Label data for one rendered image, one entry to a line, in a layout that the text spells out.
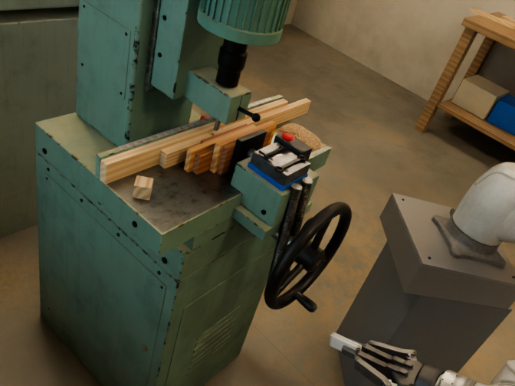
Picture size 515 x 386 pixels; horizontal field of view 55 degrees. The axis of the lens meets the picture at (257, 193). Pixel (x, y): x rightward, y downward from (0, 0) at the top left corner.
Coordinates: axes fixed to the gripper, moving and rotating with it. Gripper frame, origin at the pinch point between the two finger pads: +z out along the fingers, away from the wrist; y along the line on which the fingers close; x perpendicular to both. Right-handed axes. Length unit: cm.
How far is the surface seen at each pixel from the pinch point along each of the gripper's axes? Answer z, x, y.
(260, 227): 19.7, -24.1, 3.9
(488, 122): 52, 29, -293
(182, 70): 43, -55, 1
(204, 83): 39, -52, -1
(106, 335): 67, 20, 17
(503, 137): 37, 34, -280
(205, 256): 31.2, -15.8, 9.9
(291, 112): 40, -37, -35
